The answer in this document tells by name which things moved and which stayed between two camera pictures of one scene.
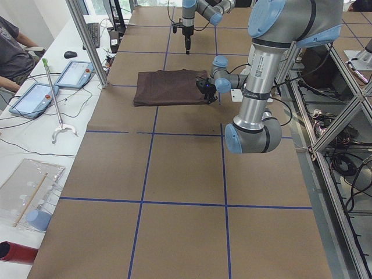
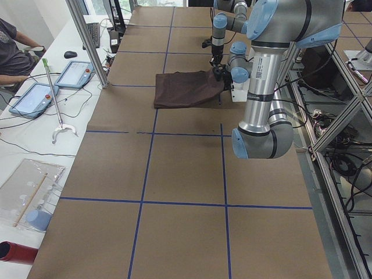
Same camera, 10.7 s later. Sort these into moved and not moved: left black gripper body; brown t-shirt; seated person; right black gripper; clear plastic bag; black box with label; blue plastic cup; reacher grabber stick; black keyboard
Moved: right black gripper; brown t-shirt; left black gripper body
Not moved: reacher grabber stick; black box with label; seated person; black keyboard; clear plastic bag; blue plastic cup
